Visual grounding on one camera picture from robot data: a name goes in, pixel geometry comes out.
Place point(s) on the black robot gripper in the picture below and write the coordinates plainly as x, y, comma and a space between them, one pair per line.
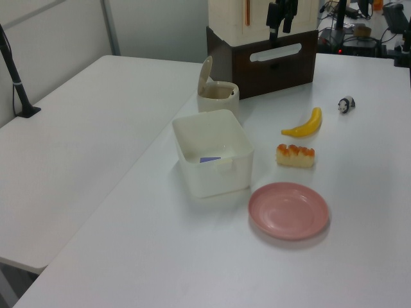
282, 8

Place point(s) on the cream trash can flip lid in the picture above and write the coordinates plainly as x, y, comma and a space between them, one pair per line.
205, 75

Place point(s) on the cream trash can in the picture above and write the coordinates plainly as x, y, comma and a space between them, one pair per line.
221, 104

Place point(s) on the orange strip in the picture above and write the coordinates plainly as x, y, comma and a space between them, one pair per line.
246, 13

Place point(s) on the dark brown drawer box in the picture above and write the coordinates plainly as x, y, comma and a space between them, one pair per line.
273, 77

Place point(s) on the cream plastic storage box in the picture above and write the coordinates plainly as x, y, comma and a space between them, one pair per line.
224, 19

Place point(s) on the black monitor stand pole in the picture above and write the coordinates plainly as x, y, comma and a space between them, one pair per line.
340, 16

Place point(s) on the black device with red light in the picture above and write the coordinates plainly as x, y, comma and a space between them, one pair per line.
353, 45

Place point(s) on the brown tape roll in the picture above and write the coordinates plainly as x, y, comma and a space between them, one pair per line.
362, 30

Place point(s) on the black and white panda figurine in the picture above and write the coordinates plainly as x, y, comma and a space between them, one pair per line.
346, 104

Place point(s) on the orange object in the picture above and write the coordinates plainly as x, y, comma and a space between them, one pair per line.
378, 4

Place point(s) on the yellow toy banana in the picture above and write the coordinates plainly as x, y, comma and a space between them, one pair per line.
308, 128

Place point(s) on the black clamp stand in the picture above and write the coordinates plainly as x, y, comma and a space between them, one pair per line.
401, 54

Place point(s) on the toy bread with orange topping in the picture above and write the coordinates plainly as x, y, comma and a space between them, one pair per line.
295, 158

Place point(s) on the purple flat item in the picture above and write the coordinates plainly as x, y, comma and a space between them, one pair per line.
210, 159

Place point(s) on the white square plastic box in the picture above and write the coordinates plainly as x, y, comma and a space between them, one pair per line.
218, 183

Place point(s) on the pink round plate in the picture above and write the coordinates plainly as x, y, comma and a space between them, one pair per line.
289, 211

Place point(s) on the black camera stand pole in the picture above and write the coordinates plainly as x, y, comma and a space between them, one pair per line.
19, 93

